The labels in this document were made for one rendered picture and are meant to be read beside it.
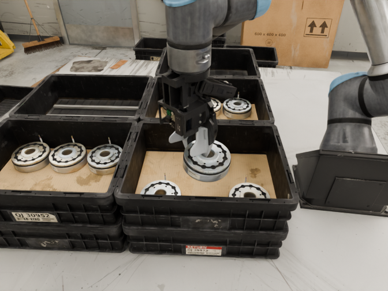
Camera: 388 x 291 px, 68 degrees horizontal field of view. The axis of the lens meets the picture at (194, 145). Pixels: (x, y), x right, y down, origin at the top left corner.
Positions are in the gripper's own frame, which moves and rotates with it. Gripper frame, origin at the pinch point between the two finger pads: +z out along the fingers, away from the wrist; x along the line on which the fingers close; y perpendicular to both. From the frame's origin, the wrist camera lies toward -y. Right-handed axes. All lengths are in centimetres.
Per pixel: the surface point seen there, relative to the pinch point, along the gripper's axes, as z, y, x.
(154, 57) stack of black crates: 59, -118, -163
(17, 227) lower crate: 18.1, 35.8, -25.7
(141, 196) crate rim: 6.1, 14.5, -2.6
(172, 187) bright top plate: 13.3, 3.8, -5.1
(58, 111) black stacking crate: 16, 5, -66
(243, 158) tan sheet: 16.3, -20.6, -0.4
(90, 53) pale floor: 101, -133, -315
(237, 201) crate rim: 6.1, 1.4, 13.0
